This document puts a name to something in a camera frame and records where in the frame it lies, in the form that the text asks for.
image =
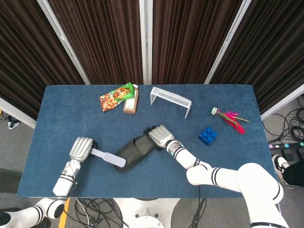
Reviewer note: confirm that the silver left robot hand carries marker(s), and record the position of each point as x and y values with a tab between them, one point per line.
80	148

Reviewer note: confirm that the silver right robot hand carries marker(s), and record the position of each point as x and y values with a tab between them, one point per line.
161	135

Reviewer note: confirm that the black rubber slipper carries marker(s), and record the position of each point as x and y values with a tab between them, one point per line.
133	149

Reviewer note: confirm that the grey shoehorn paddle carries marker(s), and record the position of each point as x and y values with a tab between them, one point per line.
114	159

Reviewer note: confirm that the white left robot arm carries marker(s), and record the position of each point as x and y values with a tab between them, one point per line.
63	183

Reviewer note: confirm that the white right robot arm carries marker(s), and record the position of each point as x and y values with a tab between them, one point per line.
256	180

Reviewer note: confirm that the blue carpet table mat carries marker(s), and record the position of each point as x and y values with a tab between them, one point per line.
71	114

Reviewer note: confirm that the brown white bar block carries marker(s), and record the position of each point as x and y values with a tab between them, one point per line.
131	104

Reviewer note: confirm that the blue plastic building block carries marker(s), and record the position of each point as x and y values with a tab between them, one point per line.
206	139

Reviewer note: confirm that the orange green snack bag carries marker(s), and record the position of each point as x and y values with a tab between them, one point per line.
111	99

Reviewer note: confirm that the pink feather shuttlecock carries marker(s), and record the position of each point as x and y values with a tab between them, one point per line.
214	111

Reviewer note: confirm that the yellow floor tape strip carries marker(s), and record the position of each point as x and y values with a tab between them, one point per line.
63	216

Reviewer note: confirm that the white floor plug box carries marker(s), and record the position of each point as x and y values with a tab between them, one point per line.
14	124

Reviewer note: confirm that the brown pleated curtain panel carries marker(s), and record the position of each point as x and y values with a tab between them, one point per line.
28	59
107	42
273	47
190	42

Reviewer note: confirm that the white black sneaker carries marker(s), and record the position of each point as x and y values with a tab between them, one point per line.
279	166

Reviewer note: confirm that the black trouser leg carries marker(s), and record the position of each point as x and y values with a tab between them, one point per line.
295	172

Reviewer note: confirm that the white partition frame rail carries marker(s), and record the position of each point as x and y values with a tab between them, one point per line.
16	112
282	105

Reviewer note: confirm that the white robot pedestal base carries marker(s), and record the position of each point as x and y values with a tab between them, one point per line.
147	213

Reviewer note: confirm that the white partition frame post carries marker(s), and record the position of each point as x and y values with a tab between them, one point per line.
64	41
226	41
145	47

